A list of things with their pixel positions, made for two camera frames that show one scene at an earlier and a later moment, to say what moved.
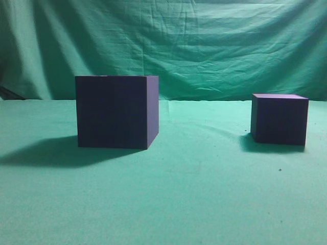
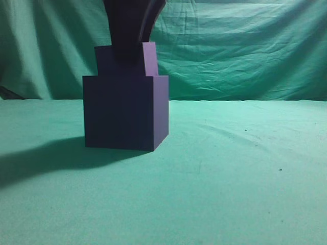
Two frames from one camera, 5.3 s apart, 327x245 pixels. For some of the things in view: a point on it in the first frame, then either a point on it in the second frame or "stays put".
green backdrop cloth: x=201 y=50 stays put
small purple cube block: x=279 y=119 → x=107 y=65
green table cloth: x=203 y=180 stays put
